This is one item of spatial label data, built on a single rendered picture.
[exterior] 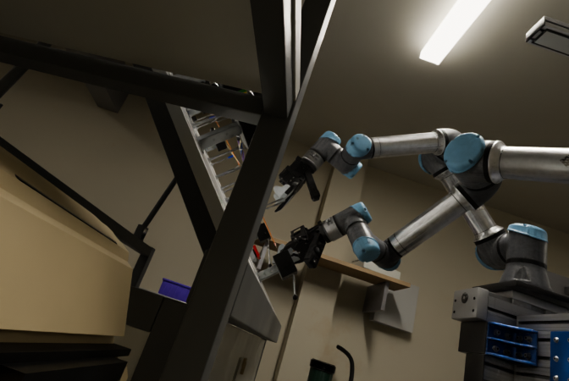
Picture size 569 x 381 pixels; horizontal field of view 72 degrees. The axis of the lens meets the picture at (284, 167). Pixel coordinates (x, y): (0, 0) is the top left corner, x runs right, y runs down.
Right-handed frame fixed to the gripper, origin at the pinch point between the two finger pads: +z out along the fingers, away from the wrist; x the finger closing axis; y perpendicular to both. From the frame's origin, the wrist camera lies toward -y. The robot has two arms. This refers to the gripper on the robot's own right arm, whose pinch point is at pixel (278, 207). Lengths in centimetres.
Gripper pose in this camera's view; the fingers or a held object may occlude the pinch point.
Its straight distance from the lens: 141.1
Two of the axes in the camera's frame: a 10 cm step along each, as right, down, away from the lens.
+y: -7.7, -6.0, 2.3
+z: -6.4, 7.1, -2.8
